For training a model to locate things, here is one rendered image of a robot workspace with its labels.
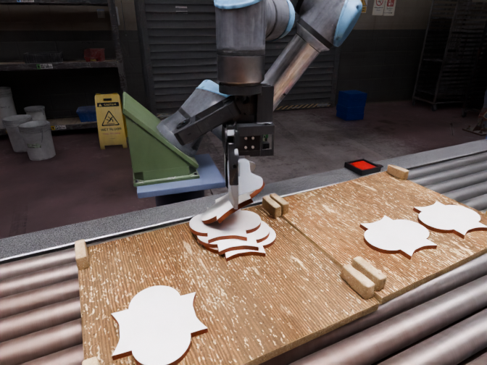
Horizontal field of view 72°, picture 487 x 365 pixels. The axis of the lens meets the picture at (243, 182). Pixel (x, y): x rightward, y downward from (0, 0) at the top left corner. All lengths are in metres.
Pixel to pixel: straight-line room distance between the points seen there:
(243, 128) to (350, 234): 0.32
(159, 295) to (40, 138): 3.67
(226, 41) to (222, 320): 0.40
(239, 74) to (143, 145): 0.57
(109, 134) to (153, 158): 3.15
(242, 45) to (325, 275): 0.39
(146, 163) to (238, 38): 0.62
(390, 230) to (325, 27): 0.53
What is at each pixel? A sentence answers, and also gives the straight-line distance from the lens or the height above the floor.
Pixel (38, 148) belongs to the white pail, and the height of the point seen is 0.14.
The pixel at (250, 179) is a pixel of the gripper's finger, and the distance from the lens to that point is 0.57.
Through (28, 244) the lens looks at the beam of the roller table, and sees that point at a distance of 0.82.
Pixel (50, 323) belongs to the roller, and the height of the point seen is 0.91.
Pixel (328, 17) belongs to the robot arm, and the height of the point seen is 1.34.
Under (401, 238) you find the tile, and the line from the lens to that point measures 0.72.
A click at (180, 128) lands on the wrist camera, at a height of 1.17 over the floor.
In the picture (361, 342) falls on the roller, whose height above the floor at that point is 0.92.
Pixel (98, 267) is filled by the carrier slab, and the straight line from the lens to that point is 0.65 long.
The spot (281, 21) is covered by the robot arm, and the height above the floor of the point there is 1.32.
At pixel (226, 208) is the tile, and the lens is 0.62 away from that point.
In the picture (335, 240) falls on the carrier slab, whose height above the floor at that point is 0.94.
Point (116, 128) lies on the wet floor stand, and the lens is 4.17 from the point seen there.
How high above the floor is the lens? 1.32
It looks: 25 degrees down
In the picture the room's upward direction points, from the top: straight up
